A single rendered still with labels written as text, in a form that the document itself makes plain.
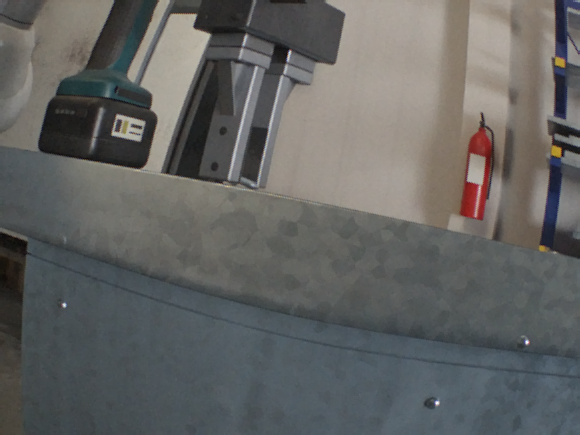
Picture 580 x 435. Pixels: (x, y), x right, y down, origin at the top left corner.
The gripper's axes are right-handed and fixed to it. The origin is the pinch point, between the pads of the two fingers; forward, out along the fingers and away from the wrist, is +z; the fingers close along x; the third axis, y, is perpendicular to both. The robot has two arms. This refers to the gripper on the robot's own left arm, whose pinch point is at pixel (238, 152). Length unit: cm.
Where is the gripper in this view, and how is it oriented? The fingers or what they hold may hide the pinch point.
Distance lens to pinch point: 63.6
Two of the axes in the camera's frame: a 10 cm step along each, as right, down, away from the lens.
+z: -2.0, 9.8, 0.2
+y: 8.6, 1.8, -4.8
